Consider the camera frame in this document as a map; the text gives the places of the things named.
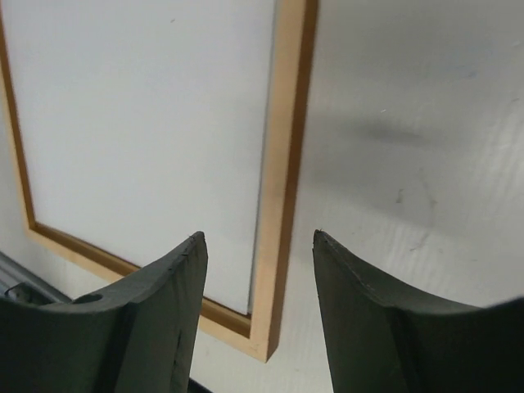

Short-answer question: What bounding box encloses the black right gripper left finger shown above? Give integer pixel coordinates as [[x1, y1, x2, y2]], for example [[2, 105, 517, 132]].
[[1, 232, 207, 392]]

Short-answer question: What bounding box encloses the white photo paper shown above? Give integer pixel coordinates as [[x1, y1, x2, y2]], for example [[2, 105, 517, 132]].
[[1, 1, 275, 313]]

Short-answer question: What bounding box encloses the aluminium front rail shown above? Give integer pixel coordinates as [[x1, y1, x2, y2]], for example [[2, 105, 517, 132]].
[[0, 253, 71, 305]]

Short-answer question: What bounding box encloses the wooden picture frame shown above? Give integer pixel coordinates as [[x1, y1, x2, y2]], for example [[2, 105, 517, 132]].
[[1, 1, 318, 363]]

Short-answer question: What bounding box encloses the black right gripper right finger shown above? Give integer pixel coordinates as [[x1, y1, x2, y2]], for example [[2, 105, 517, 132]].
[[313, 230, 523, 392]]

